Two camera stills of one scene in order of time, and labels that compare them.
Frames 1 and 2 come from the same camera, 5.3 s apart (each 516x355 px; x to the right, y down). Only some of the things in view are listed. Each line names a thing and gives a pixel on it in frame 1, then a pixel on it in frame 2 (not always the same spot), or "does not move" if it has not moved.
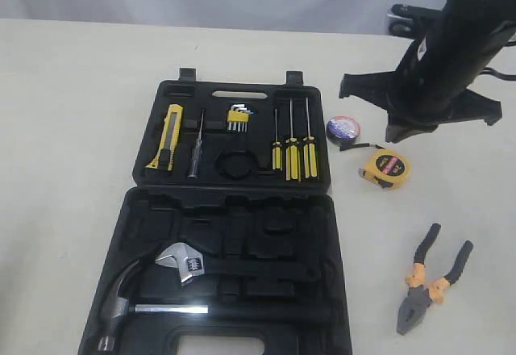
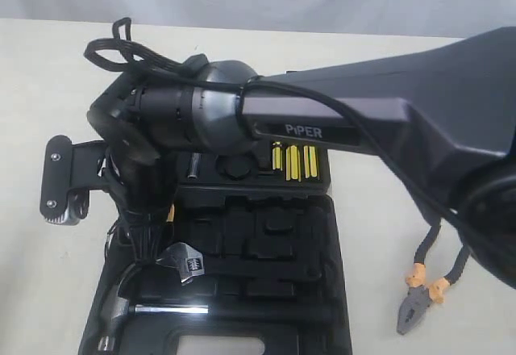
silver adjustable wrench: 189,262 does not move
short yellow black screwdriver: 276,160 does not move
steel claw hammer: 118,306 does not move
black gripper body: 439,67 to 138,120
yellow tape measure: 387,169 to 172,214
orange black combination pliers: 420,294 does not move
